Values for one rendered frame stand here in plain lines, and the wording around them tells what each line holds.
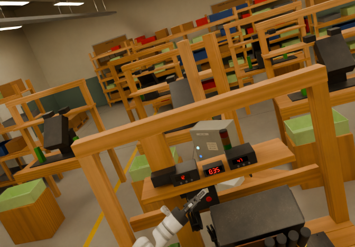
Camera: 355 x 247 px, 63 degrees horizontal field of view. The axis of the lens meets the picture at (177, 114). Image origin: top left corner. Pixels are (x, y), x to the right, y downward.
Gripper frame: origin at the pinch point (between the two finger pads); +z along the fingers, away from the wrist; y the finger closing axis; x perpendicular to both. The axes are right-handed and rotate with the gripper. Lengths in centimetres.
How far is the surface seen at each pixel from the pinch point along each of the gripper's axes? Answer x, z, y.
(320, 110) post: -13, 83, -39
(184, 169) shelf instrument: 18, 4, -47
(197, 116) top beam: 32, 30, -35
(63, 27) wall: 830, 84, -821
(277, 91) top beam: 11, 70, -31
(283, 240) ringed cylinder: -34.2, 10.6, -1.7
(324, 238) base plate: -70, 39, -78
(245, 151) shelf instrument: 0, 36, -43
